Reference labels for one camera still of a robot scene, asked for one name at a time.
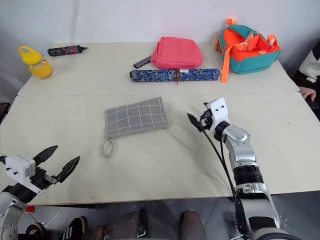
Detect pink fabric pouch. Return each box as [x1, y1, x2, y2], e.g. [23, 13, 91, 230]
[149, 36, 204, 70]

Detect bystander's bare hand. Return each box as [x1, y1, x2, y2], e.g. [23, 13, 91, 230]
[299, 86, 318, 102]

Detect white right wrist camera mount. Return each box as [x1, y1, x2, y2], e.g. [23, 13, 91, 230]
[204, 97, 230, 136]

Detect person at table edge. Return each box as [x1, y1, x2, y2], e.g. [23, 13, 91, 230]
[292, 37, 320, 111]

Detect blue patterned rolled scroll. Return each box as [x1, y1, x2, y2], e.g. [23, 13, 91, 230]
[129, 68, 222, 85]

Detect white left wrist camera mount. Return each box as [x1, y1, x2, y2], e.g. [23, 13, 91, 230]
[4, 154, 45, 196]

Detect brown rounded shape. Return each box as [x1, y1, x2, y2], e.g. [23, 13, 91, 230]
[179, 209, 208, 240]

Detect black shoe with white stripes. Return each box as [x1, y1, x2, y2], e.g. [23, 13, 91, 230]
[61, 215, 88, 240]
[24, 223, 46, 240]

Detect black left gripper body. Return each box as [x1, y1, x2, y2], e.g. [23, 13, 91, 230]
[29, 165, 60, 194]

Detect dark grey flat box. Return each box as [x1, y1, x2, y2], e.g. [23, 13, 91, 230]
[133, 55, 153, 70]

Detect black and red electric screwdriver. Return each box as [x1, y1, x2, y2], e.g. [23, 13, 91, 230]
[47, 44, 90, 58]

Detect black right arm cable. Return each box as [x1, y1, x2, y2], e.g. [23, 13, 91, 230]
[199, 117, 248, 236]

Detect orange and teal backpack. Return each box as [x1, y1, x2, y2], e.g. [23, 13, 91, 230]
[214, 17, 283, 85]

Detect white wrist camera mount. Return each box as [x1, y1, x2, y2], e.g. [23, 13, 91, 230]
[204, 97, 230, 136]
[4, 154, 45, 196]

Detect yellow-lidded jar of orange juice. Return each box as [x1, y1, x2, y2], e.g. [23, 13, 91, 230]
[18, 45, 56, 80]

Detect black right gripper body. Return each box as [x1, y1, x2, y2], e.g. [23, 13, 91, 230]
[199, 109, 214, 132]

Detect grey checked pouch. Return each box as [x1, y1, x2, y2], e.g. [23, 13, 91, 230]
[100, 96, 171, 159]

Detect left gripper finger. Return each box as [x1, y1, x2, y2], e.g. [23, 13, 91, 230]
[32, 145, 59, 168]
[55, 155, 81, 185]

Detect beige plush pendant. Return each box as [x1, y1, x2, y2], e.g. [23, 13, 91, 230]
[211, 33, 222, 51]

